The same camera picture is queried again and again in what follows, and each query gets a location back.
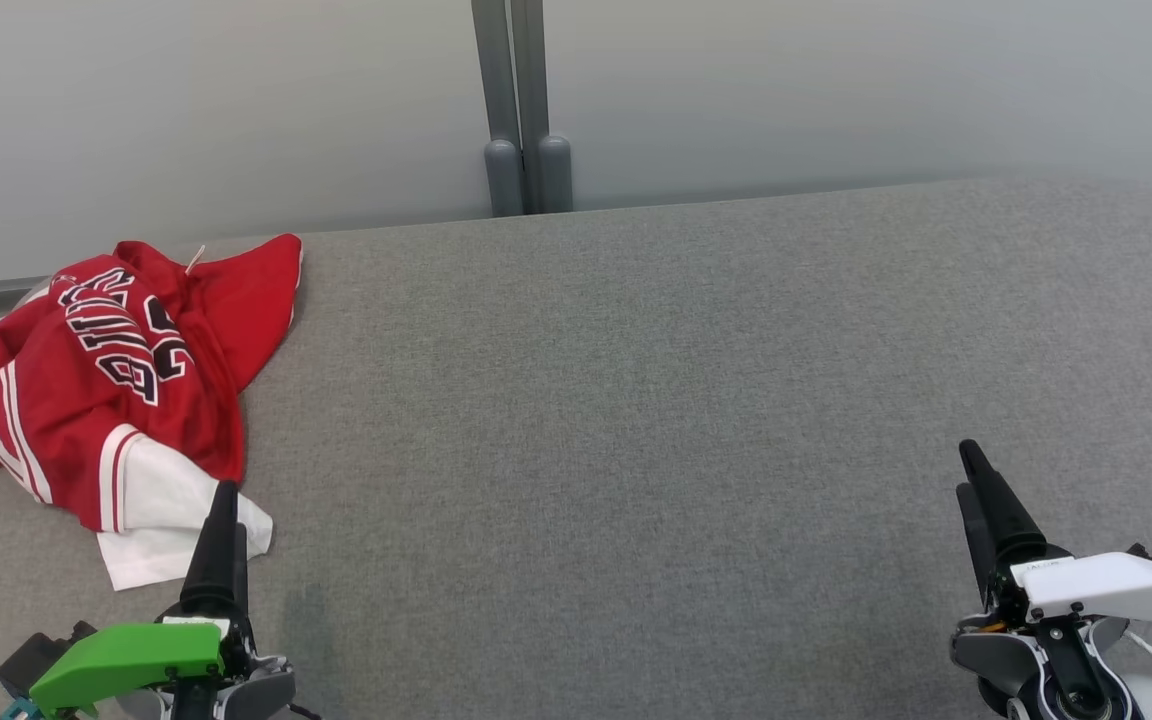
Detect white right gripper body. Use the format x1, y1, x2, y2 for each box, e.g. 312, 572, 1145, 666
949, 546, 1152, 693

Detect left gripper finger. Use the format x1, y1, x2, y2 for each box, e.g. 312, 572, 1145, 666
235, 523, 257, 653
179, 479, 242, 619

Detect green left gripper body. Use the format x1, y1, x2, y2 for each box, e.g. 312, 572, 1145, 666
28, 615, 297, 720

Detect red and white jersey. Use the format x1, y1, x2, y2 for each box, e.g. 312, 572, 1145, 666
0, 255, 274, 591

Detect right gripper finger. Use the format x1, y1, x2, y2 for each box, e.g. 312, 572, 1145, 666
957, 438, 1049, 566
954, 481, 1001, 603

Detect grey fabric sofa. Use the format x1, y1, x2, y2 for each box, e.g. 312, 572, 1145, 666
0, 178, 1152, 720

